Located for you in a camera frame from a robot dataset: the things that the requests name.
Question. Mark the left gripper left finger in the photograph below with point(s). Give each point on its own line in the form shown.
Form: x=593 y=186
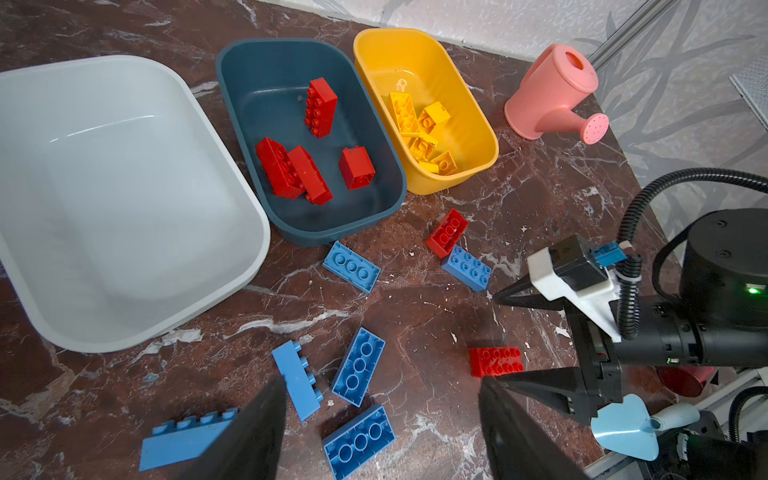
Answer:
x=250 y=447

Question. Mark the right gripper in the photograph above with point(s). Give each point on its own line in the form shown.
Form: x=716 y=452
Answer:
x=666 y=337

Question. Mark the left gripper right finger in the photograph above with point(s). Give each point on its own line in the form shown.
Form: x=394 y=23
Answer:
x=517 y=448

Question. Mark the red lego brick bottom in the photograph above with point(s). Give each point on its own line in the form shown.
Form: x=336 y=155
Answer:
x=495 y=361

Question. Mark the blue lego brick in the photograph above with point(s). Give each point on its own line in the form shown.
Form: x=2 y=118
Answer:
x=468 y=269
x=351 y=267
x=300 y=383
x=173 y=442
x=358 y=441

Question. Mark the blue lego brick diagonal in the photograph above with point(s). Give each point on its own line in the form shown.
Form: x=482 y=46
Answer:
x=357 y=367

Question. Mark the yellow lego small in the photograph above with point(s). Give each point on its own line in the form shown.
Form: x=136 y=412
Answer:
x=422 y=146

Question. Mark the yellow lego square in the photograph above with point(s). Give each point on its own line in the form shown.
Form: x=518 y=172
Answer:
x=432 y=116

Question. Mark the small red lego brick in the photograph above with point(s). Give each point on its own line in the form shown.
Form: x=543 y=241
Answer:
x=356 y=167

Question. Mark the red lego brick top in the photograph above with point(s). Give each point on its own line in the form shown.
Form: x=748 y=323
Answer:
x=280 y=172

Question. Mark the yellow curved lego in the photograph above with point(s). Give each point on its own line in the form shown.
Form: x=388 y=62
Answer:
x=404 y=114

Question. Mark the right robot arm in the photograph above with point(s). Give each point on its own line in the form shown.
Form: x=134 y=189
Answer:
x=708 y=307

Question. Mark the light blue toy shovel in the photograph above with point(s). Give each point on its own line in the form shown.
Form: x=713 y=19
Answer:
x=628 y=429

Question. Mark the blue lego brick bottom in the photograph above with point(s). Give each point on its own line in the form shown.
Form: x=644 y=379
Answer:
x=358 y=441

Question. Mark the yellow plastic bin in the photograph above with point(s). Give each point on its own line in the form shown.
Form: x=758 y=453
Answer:
x=410 y=61

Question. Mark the pink toy watering can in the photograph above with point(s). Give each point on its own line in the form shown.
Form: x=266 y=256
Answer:
x=559 y=79

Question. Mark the white plastic bin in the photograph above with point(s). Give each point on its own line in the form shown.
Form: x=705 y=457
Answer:
x=123 y=215

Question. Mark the teal plastic bin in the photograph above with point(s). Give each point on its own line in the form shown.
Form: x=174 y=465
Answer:
x=264 y=85

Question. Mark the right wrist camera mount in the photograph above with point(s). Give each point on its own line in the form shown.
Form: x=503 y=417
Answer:
x=569 y=271

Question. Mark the white wire basket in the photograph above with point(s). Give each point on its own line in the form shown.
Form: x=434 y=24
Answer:
x=751 y=82

